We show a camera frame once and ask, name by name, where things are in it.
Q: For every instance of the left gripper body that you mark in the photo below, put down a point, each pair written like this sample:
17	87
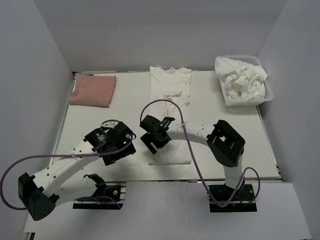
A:
108	158

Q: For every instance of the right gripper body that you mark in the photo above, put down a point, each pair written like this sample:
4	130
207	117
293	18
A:
148	138

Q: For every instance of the white t shirt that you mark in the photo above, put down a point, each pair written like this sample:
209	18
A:
172	85

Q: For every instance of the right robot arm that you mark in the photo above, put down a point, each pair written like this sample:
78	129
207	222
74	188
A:
223	140

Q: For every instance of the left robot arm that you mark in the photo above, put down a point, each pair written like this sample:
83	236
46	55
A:
41	192

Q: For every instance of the crumpled white shirts in basket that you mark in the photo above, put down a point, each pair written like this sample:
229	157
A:
241	80

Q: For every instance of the folded pink t shirt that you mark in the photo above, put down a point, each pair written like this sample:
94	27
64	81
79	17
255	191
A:
93	91

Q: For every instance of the white plastic basket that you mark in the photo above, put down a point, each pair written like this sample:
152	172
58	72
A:
232	103

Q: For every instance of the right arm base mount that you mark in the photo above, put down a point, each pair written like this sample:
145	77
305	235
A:
239	203

